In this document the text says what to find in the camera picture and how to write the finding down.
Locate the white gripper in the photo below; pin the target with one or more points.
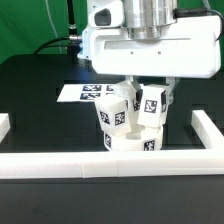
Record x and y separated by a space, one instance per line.
153 38

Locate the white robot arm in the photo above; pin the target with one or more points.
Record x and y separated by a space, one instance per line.
152 38

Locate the white marker sheet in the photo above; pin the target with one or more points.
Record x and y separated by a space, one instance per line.
84 92

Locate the white U-shaped fence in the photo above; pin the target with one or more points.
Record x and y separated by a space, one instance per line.
206 161

